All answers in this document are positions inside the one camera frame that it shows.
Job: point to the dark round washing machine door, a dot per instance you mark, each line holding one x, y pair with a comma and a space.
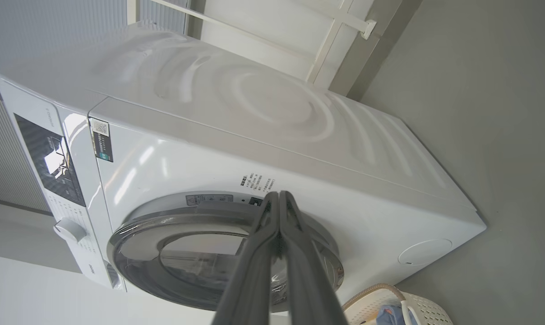
141, 243

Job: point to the white washer dial knob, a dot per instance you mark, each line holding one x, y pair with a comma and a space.
69, 230

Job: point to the white front-load washing machine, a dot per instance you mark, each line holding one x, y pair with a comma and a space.
254, 113

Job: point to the blue cake print garment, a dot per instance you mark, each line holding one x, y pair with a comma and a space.
390, 317

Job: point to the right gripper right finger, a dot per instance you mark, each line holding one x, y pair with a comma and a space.
306, 280

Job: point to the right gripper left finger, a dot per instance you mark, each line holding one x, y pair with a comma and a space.
254, 280

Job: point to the cream perforated laundry basket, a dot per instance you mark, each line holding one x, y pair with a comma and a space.
430, 308

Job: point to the QR code sticker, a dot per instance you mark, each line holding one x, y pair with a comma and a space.
102, 142

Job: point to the black washer control display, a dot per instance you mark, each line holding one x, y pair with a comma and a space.
40, 149

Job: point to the grey warning sticker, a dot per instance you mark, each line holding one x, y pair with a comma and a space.
209, 200

